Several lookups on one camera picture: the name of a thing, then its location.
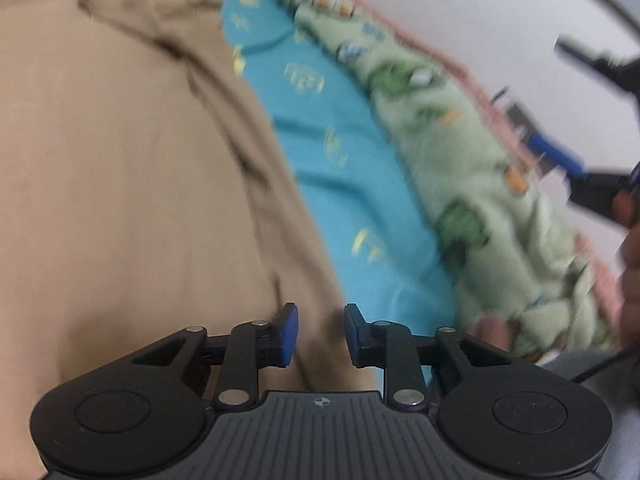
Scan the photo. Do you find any green cartoon printed blanket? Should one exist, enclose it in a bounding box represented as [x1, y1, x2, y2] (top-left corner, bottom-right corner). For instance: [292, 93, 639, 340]
[275, 0, 618, 361]

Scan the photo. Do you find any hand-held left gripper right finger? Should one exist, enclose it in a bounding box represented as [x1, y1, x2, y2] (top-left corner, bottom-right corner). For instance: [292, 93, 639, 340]
[344, 303, 518, 408]

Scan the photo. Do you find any teal printed bed sheet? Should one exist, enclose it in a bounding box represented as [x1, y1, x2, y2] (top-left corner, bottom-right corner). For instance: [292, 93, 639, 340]
[107, 0, 456, 392]

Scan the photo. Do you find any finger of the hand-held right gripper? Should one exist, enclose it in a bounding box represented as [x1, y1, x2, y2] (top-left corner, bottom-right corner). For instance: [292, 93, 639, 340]
[527, 132, 635, 223]
[554, 35, 640, 98]

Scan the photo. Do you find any tan t-shirt with white print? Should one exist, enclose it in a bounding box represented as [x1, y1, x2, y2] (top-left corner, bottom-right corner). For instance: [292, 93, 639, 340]
[0, 0, 351, 480]

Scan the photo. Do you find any black cable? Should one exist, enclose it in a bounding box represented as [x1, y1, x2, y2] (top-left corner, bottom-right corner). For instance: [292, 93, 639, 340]
[570, 342, 640, 384]

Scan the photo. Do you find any person's right hand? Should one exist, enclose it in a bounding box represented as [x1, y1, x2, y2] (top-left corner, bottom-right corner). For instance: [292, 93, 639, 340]
[612, 192, 640, 348]

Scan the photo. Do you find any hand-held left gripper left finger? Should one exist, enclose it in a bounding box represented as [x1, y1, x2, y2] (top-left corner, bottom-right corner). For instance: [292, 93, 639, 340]
[127, 302, 301, 408]

